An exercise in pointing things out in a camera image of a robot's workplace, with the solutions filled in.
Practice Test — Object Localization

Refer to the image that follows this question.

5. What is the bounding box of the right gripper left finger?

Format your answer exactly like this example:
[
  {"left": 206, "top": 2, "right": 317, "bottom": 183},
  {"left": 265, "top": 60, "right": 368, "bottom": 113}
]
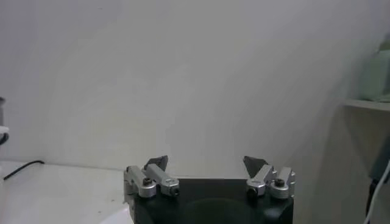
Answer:
[{"left": 122, "top": 155, "right": 181, "bottom": 204}]

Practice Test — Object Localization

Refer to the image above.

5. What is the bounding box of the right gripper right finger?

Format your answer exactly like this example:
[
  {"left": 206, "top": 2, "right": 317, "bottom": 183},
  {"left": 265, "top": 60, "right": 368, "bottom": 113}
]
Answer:
[{"left": 242, "top": 155, "right": 297, "bottom": 201}]

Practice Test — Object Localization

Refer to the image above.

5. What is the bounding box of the white round plate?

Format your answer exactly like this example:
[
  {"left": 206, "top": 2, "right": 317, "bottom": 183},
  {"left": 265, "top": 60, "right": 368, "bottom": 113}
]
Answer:
[{"left": 99, "top": 203, "right": 135, "bottom": 224}]

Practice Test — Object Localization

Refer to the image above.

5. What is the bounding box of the white shelf board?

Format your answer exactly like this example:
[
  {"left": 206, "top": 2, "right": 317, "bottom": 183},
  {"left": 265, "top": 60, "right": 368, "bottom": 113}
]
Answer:
[{"left": 343, "top": 96, "right": 390, "bottom": 113}]

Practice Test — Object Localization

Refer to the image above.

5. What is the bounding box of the pale green box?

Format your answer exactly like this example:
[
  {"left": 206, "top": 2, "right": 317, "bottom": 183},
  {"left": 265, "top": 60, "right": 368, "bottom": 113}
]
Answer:
[{"left": 358, "top": 38, "right": 390, "bottom": 103}]

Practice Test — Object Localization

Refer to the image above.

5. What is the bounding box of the white hanging cable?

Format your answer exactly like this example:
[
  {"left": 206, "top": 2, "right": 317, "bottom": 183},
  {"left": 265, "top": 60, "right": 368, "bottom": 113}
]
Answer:
[{"left": 363, "top": 159, "right": 390, "bottom": 224}]

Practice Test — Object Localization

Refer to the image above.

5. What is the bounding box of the black cooker power cable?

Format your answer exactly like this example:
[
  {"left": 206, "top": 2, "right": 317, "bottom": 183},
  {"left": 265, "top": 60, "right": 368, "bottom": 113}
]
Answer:
[{"left": 2, "top": 159, "right": 46, "bottom": 181}]

